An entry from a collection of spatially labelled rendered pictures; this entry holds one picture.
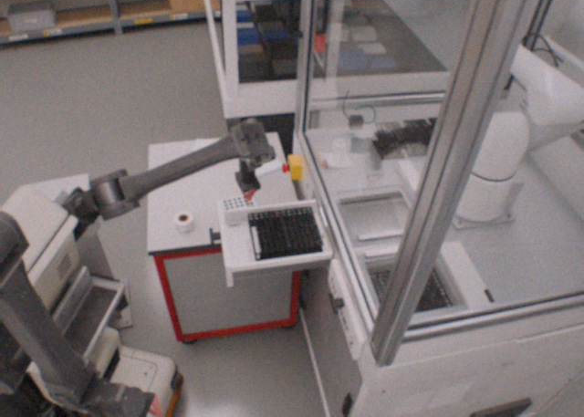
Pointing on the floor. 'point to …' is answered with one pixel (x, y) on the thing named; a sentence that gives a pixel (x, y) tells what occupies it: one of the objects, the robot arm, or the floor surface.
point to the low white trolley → (286, 292)
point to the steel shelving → (90, 19)
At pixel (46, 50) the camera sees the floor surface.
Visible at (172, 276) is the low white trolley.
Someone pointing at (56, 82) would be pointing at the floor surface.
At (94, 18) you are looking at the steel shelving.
